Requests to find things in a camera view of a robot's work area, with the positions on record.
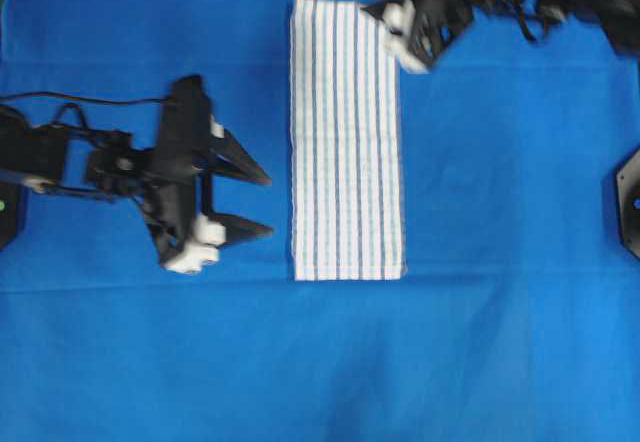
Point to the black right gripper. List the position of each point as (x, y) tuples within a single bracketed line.
[(419, 31)]

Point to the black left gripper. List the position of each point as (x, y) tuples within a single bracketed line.
[(184, 148)]

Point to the white blue-striped towel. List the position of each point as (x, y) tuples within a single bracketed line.
[(347, 183)]

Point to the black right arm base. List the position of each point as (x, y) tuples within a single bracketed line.
[(627, 196)]

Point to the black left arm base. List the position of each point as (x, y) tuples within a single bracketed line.
[(13, 212)]

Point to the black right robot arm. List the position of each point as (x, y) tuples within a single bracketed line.
[(619, 19)]

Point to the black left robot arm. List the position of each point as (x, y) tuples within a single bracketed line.
[(67, 157)]

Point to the blue tablecloth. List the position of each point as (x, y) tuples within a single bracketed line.
[(517, 318)]

